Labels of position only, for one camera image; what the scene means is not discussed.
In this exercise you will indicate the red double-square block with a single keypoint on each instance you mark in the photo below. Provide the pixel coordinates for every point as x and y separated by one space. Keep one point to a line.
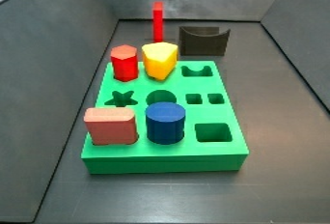
157 21

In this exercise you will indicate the green shape sorter board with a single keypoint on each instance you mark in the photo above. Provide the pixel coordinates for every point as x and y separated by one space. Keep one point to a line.
212 145

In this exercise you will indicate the blue cylinder block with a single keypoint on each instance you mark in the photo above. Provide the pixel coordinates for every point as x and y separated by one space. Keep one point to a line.
164 121

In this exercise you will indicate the yellow rounded prism block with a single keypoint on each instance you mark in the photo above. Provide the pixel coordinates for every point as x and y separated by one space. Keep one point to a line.
159 59

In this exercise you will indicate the pink rounded rectangular block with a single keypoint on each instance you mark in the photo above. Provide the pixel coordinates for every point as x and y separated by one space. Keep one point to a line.
111 125

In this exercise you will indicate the red hexagonal prism block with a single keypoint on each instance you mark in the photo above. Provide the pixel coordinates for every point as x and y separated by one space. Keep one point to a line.
124 62

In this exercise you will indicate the black curved holder stand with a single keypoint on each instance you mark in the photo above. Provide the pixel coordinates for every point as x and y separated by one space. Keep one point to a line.
202 41

